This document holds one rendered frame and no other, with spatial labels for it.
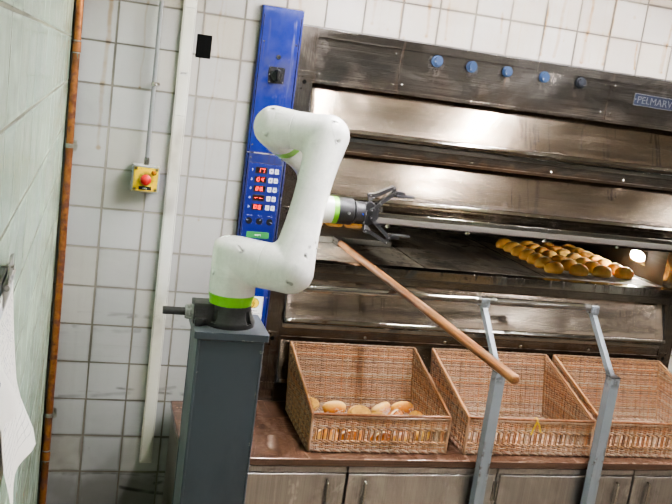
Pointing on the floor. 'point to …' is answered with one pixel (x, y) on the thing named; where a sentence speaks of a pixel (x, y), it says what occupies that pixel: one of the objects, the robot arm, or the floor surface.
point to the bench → (420, 473)
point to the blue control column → (272, 94)
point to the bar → (504, 380)
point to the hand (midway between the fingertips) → (408, 216)
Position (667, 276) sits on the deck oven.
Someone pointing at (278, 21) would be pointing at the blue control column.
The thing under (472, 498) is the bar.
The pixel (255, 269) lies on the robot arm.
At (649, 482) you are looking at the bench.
